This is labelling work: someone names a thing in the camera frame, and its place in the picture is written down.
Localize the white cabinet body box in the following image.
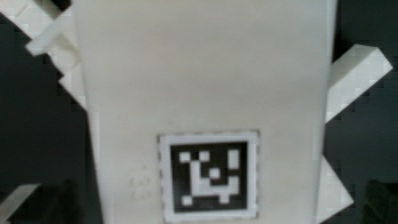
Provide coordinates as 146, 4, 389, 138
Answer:
0, 0, 87, 108

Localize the gripper left finger with black tip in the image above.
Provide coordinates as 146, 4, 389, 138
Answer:
0, 180, 84, 224

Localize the white cabinet top block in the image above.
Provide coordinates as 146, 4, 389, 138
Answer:
73, 0, 331, 224

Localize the white U-shaped fence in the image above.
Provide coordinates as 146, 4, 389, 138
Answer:
316, 44, 393, 224

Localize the gripper right finger with black tip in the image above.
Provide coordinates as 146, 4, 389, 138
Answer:
361, 179, 398, 224

